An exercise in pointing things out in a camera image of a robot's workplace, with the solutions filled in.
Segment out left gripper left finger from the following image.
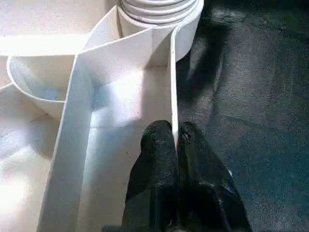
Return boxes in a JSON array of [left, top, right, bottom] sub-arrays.
[[121, 121, 180, 232]]

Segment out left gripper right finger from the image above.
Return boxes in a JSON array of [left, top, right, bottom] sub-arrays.
[[176, 121, 253, 232]]

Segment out white plastic children's table top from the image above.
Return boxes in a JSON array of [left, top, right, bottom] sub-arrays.
[[0, 0, 204, 232]]

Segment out white plastic table leg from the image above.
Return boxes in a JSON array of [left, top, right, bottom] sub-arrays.
[[118, 0, 203, 26]]

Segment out black work mat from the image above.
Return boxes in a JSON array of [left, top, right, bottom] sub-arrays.
[[175, 0, 309, 232]]

